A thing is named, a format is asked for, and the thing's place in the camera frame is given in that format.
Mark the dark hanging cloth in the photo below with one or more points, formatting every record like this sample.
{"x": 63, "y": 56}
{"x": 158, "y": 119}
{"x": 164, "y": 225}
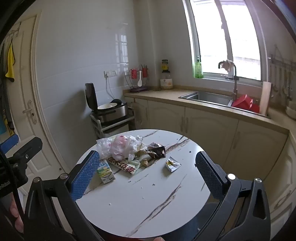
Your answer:
{"x": 2, "y": 92}

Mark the white framed window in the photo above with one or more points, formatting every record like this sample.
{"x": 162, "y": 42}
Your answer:
{"x": 212, "y": 34}

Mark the white bowl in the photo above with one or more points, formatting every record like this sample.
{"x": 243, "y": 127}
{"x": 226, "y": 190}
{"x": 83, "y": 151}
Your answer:
{"x": 291, "y": 111}

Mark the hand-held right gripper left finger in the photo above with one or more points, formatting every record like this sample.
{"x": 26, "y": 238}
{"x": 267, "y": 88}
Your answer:
{"x": 84, "y": 178}

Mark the blue yellow hanging bag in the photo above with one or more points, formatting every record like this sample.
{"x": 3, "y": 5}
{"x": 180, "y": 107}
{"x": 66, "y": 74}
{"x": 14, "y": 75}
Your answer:
{"x": 4, "y": 126}

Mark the red white snack wrapper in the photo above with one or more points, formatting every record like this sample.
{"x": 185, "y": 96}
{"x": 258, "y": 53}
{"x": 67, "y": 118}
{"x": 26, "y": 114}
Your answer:
{"x": 122, "y": 167}

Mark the metal kitchen faucet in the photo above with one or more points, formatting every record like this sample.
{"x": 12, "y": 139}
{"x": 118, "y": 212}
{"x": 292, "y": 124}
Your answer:
{"x": 234, "y": 81}

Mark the red cup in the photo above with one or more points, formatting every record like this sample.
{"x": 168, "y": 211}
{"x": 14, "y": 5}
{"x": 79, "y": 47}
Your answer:
{"x": 145, "y": 71}
{"x": 133, "y": 73}

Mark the clear jar with cream label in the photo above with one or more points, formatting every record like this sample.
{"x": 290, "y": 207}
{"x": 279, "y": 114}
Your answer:
{"x": 166, "y": 82}

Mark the tan candy wrapper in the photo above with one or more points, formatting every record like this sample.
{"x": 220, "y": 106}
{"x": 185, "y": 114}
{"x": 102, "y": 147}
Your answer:
{"x": 141, "y": 153}

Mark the silver black rice cooker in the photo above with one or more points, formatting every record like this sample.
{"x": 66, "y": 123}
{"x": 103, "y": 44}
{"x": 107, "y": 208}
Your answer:
{"x": 111, "y": 114}

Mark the small yellow white wrapper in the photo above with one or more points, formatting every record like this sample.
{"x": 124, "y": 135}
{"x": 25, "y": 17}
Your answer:
{"x": 172, "y": 163}

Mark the person's left hand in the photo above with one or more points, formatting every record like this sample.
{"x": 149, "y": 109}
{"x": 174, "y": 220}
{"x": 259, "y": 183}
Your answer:
{"x": 17, "y": 215}

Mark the white storage rack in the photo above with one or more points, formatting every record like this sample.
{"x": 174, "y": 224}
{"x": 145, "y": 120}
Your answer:
{"x": 108, "y": 129}

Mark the pale wooden cutting board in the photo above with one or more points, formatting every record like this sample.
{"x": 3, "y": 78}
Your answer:
{"x": 266, "y": 97}

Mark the white door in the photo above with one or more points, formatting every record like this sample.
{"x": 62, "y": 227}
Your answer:
{"x": 23, "y": 76}

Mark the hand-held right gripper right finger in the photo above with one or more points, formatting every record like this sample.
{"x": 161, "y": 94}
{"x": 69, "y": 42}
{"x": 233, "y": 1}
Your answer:
{"x": 209, "y": 178}

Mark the metal door hook rack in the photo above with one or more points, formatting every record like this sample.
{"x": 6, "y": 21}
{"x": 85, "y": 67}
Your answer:
{"x": 13, "y": 32}

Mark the pale rag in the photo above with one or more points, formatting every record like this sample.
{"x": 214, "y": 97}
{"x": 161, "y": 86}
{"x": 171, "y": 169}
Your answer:
{"x": 226, "y": 64}

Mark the dark brown snack wrapper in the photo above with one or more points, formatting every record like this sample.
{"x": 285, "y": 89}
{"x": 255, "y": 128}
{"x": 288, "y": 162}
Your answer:
{"x": 158, "y": 152}

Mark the white rice paddle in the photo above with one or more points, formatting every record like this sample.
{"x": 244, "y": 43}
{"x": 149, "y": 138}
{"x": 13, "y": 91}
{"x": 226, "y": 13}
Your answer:
{"x": 139, "y": 81}

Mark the red dustpan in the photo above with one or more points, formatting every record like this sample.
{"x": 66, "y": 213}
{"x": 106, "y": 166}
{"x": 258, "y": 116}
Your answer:
{"x": 245, "y": 103}

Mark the cream kitchen cabinets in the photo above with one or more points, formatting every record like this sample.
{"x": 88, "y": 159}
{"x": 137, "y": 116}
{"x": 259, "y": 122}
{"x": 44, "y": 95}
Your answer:
{"x": 208, "y": 129}

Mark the yellow hanging cloth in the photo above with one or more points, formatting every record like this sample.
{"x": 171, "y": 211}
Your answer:
{"x": 10, "y": 62}

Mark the white wall socket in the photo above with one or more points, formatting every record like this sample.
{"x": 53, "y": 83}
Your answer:
{"x": 110, "y": 73}

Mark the green white milk carton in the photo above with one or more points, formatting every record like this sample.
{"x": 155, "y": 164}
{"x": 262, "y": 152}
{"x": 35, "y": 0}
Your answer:
{"x": 105, "y": 172}

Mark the steel kitchen sink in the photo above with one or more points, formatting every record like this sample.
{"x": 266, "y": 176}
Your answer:
{"x": 208, "y": 96}

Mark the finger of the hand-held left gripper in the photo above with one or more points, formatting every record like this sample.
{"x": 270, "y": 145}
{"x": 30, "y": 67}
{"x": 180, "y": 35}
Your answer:
{"x": 32, "y": 147}
{"x": 9, "y": 141}

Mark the clear plastic bag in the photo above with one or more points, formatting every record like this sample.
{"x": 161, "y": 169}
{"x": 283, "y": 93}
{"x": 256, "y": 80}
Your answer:
{"x": 104, "y": 146}

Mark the beige kitchen countertop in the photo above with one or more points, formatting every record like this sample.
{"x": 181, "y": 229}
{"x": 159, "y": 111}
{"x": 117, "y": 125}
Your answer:
{"x": 161, "y": 95}

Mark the pink white plastic bag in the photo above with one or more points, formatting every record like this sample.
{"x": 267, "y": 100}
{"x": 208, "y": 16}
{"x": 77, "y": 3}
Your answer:
{"x": 122, "y": 146}

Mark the green dish soap bottle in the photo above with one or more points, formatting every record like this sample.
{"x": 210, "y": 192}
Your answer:
{"x": 198, "y": 69}

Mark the wall utensil rail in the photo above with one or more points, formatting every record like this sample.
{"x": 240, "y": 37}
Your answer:
{"x": 279, "y": 59}

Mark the row of hanging metal utensils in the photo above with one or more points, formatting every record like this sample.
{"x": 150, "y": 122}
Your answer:
{"x": 279, "y": 76}

